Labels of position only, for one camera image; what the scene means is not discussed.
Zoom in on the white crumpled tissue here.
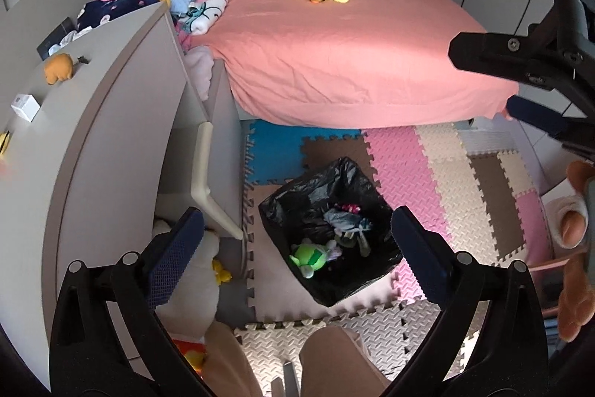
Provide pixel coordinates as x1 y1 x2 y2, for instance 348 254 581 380
49 29 89 54

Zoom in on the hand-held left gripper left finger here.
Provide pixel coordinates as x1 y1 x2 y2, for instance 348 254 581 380
49 206 219 397

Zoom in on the small white box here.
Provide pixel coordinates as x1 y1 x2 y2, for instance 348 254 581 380
12 92 42 122

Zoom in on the black bag-lined trash bin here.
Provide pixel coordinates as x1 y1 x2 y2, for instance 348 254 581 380
258 156 404 307

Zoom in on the pink chair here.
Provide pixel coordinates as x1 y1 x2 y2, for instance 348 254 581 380
524 257 570 318

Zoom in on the grey desk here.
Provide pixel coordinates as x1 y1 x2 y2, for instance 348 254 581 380
0 1 245 388

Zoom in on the white and pink printed cloth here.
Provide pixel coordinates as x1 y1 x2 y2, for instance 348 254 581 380
188 0 232 35

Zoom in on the small orange plush toy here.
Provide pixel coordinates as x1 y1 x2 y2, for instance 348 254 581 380
44 53 75 85

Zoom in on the navy patterned blanket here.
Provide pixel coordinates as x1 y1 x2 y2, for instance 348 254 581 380
77 0 161 30

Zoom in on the person's right hand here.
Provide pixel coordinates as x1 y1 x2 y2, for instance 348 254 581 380
544 160 595 343

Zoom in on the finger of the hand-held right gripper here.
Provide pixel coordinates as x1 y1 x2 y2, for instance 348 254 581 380
448 0 595 100
506 96 595 158

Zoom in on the bed with pink sheet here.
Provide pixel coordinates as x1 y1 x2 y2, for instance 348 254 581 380
186 0 519 130

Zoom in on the grey metal bar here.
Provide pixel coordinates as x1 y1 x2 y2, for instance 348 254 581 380
267 360 300 397

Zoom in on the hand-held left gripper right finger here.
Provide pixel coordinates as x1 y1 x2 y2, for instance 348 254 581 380
391 205 549 397

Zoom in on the green striped plush toy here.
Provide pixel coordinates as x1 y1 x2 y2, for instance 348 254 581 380
289 239 344 279

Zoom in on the foam puzzle floor mat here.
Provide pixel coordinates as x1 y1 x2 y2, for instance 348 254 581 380
232 118 559 397

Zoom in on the small yellow toy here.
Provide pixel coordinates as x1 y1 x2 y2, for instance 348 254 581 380
211 258 233 285

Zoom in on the large white plush toy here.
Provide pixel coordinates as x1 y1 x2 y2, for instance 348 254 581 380
151 218 221 342

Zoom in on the orange and yellow toy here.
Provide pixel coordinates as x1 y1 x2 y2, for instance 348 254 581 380
174 334 208 374

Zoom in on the pale pink garment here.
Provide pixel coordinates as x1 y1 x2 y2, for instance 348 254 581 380
183 46 215 100

